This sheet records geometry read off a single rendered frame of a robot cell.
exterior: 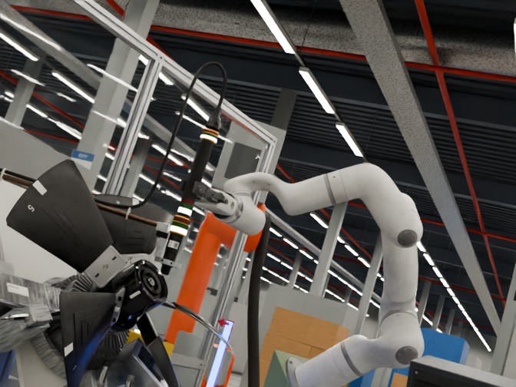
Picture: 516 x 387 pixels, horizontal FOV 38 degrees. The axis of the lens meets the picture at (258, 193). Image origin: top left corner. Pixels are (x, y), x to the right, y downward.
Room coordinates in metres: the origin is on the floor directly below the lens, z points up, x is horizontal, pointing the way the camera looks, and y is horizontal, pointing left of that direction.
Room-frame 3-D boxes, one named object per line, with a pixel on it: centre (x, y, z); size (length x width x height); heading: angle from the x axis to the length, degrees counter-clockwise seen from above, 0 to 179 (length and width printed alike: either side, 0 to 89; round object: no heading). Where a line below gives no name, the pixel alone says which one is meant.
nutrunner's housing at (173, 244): (1.93, 0.17, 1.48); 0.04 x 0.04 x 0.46
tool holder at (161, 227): (1.93, 0.18, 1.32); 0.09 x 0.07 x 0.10; 90
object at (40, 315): (1.65, 0.37, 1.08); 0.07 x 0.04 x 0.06; 155
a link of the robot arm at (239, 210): (2.07, 0.07, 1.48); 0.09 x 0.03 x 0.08; 55
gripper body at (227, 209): (2.02, 0.10, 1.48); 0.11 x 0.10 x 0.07; 145
